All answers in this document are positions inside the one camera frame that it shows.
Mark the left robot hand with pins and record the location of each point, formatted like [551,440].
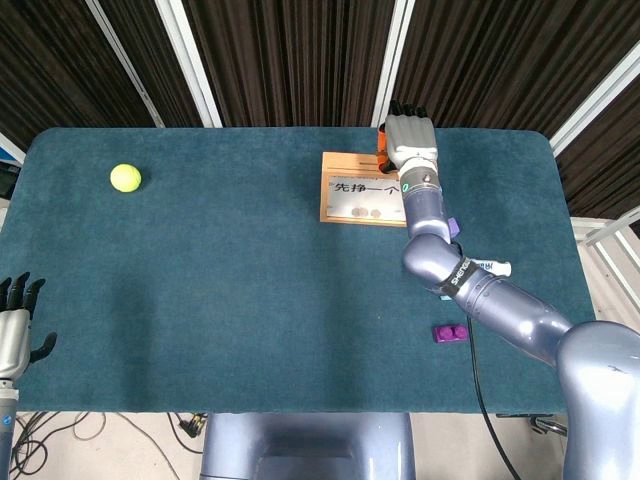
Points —
[12,330]

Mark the purple two-stud toy brick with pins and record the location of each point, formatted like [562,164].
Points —
[449,334]

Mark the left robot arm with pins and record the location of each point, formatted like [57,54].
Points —
[6,430]

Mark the dark brown pleated curtain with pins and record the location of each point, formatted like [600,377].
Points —
[300,60]

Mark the wide white frame post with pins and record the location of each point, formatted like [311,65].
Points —
[190,65]
[392,65]
[595,95]

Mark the thin grey frame post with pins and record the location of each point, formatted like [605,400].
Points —
[125,65]

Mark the black power plug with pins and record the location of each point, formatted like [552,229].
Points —
[194,426]

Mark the wooden box with sign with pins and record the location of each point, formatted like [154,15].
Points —
[345,165]

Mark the white aluminium frame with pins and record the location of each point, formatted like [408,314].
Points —
[607,232]

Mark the white printed tube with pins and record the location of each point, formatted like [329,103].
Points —
[492,267]

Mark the blue-grey robot torso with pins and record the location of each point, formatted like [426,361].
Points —
[310,445]

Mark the teal velvet table cloth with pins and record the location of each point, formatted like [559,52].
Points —
[240,300]

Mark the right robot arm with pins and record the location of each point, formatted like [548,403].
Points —
[520,320]

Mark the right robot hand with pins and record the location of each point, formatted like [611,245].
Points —
[410,137]

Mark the purple cube block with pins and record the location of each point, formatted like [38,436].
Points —
[454,227]

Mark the blue and white panel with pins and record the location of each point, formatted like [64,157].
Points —
[10,150]

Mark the yellow-green tennis ball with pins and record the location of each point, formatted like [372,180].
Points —
[125,178]

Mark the silver metal bracket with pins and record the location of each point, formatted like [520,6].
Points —
[547,425]

